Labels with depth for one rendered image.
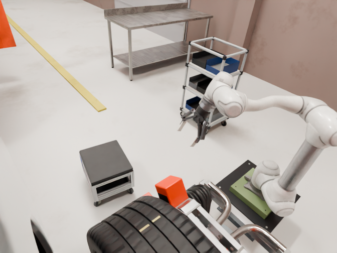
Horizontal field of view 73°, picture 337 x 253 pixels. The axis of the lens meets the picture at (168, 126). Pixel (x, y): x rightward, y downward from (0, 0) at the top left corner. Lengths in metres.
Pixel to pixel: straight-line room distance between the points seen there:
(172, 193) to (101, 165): 1.24
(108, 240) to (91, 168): 1.28
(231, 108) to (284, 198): 0.83
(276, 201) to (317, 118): 0.60
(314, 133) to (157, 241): 0.98
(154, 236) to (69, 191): 1.69
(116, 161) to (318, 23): 3.36
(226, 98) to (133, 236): 0.65
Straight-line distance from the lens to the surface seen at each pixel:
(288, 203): 1.66
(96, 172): 1.91
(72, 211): 2.16
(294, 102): 1.39
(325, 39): 4.09
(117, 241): 0.68
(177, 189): 0.78
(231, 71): 2.59
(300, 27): 4.19
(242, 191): 1.89
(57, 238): 2.07
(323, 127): 1.32
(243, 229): 0.91
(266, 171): 1.74
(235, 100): 1.00
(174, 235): 0.66
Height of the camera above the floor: 1.77
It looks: 38 degrees down
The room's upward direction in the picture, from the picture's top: 5 degrees clockwise
